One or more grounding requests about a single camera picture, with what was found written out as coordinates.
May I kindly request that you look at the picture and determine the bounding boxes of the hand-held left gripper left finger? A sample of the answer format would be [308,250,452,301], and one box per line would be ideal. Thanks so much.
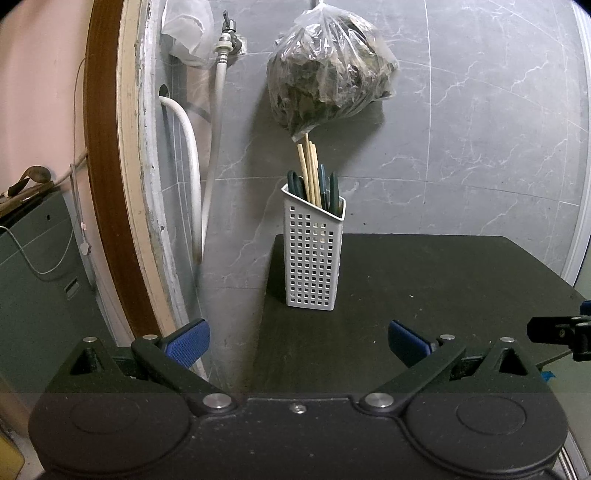
[41,318,238,417]

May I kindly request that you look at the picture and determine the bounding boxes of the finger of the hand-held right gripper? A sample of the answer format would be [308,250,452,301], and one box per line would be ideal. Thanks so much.
[526,300,591,362]

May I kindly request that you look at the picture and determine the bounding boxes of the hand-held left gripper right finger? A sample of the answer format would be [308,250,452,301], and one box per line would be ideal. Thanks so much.
[359,319,555,415]

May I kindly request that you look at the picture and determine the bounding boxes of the white perforated plastic basket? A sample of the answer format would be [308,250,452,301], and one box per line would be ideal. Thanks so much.
[281,183,346,312]

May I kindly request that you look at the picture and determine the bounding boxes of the green handled kitchen knife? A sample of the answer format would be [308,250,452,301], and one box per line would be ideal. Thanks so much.
[318,164,342,217]

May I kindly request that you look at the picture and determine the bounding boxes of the grey appliance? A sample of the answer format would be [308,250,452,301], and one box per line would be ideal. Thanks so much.
[0,187,116,416]

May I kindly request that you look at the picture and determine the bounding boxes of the yellow object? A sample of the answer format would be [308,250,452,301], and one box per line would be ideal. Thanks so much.
[0,427,25,480]

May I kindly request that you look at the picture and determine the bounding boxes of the plastic bag of dried leaves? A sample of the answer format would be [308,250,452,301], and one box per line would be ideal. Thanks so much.
[266,4,399,143]

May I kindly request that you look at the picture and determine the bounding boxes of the crumpled white plastic bag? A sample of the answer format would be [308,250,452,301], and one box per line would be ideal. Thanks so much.
[161,0,214,68]

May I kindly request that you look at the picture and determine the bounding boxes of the white frame edge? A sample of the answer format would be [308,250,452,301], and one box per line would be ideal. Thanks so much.
[558,9,591,289]

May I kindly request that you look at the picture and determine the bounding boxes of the thin white cable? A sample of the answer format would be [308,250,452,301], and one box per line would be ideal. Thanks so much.
[0,55,93,278]

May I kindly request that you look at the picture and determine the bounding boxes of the wooden door frame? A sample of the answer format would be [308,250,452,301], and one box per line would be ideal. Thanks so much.
[83,0,204,343]

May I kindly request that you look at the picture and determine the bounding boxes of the black handled scissors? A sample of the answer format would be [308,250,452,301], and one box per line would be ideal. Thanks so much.
[286,169,308,204]

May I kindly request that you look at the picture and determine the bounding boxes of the white hose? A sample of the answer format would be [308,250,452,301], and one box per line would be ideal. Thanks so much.
[158,34,241,264]

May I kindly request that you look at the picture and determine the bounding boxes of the brown strap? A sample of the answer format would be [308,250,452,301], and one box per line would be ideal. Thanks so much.
[0,165,56,217]

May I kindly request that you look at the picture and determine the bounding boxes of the metal wall faucet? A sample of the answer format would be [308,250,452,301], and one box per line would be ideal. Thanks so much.
[216,10,247,56]

